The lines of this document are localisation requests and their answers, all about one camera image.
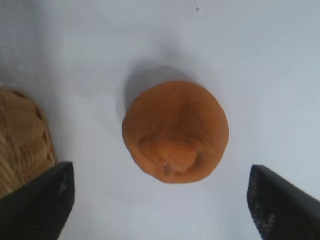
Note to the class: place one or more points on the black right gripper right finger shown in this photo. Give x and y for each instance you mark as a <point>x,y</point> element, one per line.
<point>287,212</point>

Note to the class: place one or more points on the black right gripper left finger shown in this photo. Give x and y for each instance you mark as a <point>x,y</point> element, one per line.
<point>37,210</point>

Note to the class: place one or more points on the brown woven wicker basket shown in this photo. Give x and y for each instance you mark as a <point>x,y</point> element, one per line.
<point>20,137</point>

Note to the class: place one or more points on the wrinkled orange fruit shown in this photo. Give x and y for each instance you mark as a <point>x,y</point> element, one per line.
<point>175,120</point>

